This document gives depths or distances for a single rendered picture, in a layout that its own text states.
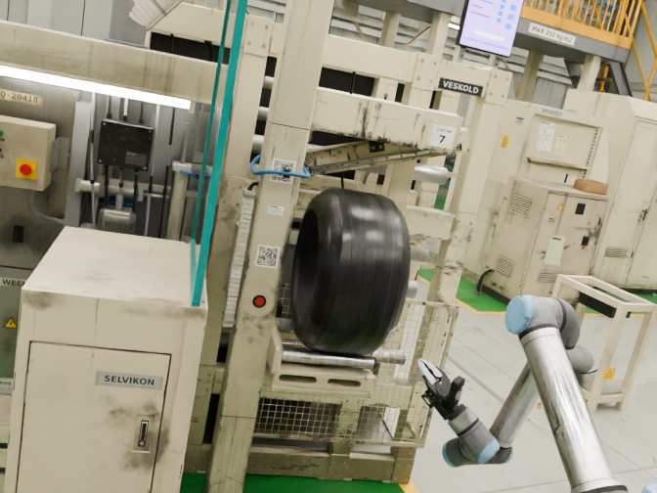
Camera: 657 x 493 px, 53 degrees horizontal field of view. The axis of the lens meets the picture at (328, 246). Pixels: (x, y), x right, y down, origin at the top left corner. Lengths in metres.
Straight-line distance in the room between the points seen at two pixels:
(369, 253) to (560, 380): 0.68
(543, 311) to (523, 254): 4.81
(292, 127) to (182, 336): 0.86
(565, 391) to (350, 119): 1.19
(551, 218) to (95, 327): 5.69
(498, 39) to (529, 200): 1.58
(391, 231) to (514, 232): 4.81
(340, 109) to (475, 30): 3.85
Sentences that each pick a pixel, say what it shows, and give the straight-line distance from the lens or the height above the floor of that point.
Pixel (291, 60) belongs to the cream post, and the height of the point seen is 1.86.
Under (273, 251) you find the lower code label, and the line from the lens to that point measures 2.23.
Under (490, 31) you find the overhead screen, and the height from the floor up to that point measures 2.50.
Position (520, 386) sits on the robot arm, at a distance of 2.27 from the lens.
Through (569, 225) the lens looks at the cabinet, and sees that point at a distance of 7.03.
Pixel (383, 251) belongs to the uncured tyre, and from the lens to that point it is 2.13.
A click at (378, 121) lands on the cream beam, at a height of 1.71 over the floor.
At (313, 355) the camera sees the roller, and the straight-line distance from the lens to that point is 2.30.
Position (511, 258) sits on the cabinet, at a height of 0.47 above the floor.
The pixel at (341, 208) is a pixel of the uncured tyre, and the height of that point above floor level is 1.43.
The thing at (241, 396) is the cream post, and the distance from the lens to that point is 2.42.
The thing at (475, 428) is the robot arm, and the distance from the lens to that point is 2.24.
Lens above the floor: 1.82
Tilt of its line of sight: 14 degrees down
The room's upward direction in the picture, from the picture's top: 11 degrees clockwise
